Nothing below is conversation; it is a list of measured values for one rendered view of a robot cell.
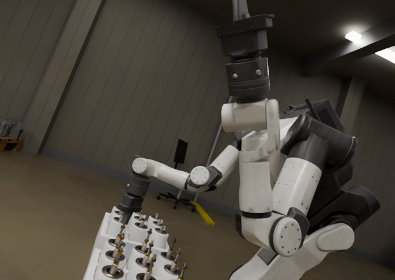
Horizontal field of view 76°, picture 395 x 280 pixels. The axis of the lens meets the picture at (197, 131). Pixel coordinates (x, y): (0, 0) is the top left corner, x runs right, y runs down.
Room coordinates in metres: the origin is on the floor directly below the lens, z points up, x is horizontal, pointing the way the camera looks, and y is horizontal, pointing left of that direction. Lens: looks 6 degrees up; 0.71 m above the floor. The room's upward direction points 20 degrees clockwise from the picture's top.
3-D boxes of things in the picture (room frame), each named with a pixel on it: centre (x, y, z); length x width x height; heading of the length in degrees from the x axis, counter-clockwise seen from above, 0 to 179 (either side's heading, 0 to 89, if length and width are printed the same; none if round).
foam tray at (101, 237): (1.58, 0.15, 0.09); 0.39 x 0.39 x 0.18; 15
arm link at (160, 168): (1.14, 0.13, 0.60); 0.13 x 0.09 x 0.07; 74
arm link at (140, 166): (1.13, 0.18, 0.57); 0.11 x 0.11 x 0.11; 74
